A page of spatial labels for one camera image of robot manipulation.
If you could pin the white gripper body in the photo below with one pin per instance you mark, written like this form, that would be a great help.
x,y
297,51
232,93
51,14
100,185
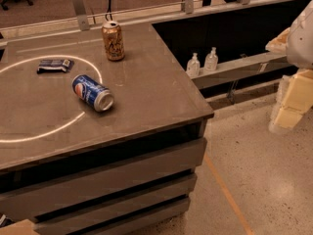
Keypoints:
x,y
301,38

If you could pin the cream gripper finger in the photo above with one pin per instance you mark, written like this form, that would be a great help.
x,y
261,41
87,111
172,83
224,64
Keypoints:
x,y
294,99
279,43

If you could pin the blue pepsi can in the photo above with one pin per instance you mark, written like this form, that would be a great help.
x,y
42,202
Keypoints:
x,y
93,93

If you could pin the gold soda can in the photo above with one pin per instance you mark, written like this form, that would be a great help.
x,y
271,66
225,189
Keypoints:
x,y
113,41

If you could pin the grey metal shelf ledge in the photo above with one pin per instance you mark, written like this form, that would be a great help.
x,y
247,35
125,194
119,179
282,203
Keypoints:
x,y
241,68

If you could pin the right clear sanitizer bottle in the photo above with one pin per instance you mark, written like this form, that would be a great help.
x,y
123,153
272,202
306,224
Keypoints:
x,y
211,60

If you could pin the clear sanitizer bottle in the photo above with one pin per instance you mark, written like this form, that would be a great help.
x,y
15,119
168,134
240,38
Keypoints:
x,y
193,66
211,60

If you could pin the left clear sanitizer bottle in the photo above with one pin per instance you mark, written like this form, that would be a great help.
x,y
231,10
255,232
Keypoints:
x,y
193,66

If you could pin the grey table with drawers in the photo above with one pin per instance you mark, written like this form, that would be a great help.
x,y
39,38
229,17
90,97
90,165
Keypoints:
x,y
69,170

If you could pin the left metal railing bracket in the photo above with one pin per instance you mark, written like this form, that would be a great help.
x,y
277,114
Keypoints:
x,y
81,15

